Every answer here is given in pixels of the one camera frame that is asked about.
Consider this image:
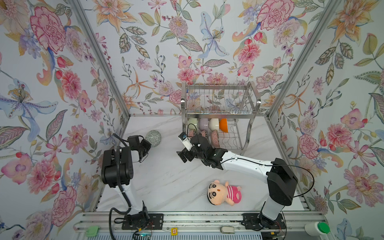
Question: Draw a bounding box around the dark patterned bowl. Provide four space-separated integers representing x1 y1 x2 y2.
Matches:
211 130 220 148
201 130 208 138
188 130 196 139

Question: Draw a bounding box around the dark patterned bowl back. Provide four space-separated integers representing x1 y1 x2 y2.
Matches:
211 130 220 148

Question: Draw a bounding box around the pale green patterned bowl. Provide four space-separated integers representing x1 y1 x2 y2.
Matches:
145 130 162 148

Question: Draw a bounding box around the lilac purple bowl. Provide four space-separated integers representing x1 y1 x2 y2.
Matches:
199 118 210 131

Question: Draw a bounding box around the cream bowl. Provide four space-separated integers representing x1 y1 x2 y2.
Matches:
209 118 220 132

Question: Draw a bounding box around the light green bowl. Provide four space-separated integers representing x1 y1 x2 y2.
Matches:
187 118 199 130

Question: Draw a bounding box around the white bowl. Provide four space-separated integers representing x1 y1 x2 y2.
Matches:
219 119 229 133

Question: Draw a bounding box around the steel two-tier dish rack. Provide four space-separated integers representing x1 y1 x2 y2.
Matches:
181 82 262 155

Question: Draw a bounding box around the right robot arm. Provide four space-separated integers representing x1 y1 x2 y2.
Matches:
177 132 298 230

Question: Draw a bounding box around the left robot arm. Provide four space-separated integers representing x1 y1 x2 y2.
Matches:
101 134 152 232

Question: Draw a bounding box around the cartoon boy plush doll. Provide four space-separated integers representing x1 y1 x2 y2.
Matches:
207 180 242 206

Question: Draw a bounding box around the green emergency button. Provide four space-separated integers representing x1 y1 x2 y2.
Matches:
305 222 331 237

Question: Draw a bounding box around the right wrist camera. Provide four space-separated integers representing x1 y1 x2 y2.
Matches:
178 132 194 151

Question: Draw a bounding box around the yellow sticker on rail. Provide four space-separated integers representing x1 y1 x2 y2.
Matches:
171 228 178 236

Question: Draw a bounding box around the grey clip on rail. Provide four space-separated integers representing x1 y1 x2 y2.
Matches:
220 226 235 234

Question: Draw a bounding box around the green tag on rail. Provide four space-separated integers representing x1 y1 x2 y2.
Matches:
86 226 100 238

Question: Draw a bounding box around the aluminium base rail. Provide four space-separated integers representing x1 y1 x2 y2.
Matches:
74 211 328 232

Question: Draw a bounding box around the left aluminium corner post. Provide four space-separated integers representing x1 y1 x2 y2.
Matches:
68 0 131 117

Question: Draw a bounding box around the aluminium corner post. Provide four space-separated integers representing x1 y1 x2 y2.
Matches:
68 0 131 117
266 1 340 120

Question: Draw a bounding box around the right aluminium corner post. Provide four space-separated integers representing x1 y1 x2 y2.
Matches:
266 1 340 120

